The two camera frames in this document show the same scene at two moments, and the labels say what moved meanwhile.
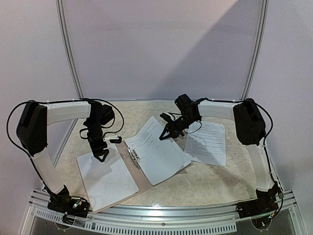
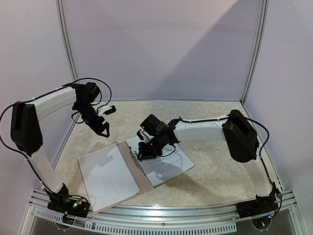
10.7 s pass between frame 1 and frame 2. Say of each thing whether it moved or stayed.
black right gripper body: moved
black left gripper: moved
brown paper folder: stayed
